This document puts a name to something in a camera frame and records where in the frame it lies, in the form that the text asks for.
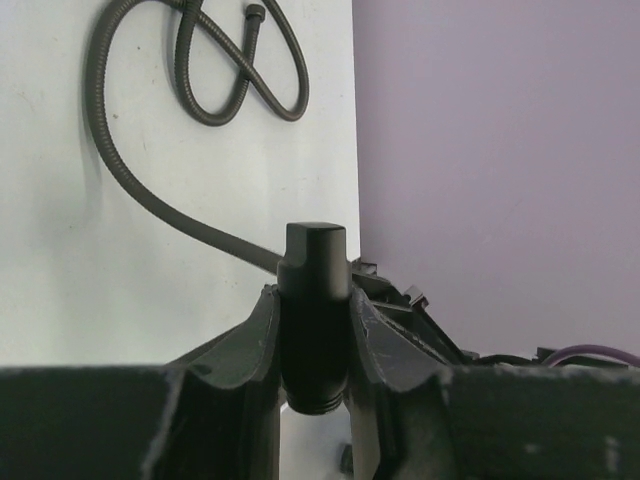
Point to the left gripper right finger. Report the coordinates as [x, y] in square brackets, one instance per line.
[414, 418]

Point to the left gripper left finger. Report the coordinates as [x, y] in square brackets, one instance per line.
[213, 414]

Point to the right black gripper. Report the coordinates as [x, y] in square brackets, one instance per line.
[408, 311]

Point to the black T-shaped connector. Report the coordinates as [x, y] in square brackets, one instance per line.
[314, 286]

